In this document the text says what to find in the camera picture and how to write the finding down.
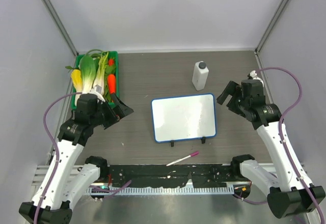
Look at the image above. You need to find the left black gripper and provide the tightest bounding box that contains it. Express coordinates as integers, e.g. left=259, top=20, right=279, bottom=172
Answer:
left=90, top=93, right=133, bottom=129

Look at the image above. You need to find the blue framed whiteboard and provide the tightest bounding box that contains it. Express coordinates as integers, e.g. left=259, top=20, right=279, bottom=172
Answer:
left=151, top=93, right=218, bottom=143

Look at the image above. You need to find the white marker pink cap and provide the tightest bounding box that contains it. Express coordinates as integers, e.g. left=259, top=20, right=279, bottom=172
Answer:
left=166, top=151, right=199, bottom=166

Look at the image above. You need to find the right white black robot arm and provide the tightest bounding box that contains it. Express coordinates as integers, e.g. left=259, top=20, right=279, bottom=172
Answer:
left=216, top=79, right=325, bottom=218

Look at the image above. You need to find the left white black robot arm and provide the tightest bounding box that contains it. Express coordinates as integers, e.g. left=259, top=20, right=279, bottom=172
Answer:
left=19, top=93, right=133, bottom=223

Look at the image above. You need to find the orange carrot toy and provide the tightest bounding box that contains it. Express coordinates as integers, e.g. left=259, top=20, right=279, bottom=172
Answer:
left=107, top=74, right=117, bottom=94

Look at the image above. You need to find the white bottle grey cap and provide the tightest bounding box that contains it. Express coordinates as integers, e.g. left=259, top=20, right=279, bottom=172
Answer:
left=192, top=61, right=209, bottom=91

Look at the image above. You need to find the pale green celery toy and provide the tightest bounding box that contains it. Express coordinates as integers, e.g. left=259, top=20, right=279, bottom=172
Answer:
left=93, top=52, right=108, bottom=95

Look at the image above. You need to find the green plastic basket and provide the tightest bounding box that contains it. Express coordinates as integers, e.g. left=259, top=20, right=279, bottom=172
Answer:
left=66, top=49, right=120, bottom=110

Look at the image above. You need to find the small red strawberry toy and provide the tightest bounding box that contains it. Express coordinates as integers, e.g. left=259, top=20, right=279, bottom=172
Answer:
left=108, top=59, right=115, bottom=66

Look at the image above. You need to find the green bok choy toy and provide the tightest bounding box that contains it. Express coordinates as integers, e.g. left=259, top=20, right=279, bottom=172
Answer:
left=79, top=55, right=97, bottom=94

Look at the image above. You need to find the yellow cabbage toy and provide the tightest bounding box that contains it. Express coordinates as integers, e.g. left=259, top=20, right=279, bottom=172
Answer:
left=71, top=69, right=83, bottom=92

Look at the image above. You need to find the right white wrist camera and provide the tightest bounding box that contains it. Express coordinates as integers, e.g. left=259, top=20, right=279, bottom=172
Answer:
left=248, top=70, right=264, bottom=86

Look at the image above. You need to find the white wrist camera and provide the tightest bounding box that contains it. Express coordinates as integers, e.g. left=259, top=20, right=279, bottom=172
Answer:
left=248, top=70, right=264, bottom=86
left=90, top=85, right=105, bottom=102

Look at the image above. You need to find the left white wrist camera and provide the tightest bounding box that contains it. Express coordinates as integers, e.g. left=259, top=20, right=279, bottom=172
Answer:
left=90, top=85, right=105, bottom=102

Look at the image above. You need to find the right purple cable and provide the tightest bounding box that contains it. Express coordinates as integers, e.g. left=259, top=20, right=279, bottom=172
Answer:
left=233, top=67, right=324, bottom=224

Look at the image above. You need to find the purple cable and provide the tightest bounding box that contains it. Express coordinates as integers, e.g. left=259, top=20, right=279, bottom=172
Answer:
left=33, top=92, right=133, bottom=222
left=233, top=67, right=324, bottom=224

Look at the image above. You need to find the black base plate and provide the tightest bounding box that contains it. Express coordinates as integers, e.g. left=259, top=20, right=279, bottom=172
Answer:
left=109, top=164, right=237, bottom=188

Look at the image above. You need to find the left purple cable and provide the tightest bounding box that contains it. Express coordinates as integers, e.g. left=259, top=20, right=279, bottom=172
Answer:
left=33, top=92, right=133, bottom=222

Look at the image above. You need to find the aluminium frame rail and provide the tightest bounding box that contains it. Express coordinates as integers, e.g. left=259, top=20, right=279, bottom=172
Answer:
left=34, top=160, right=300, bottom=190

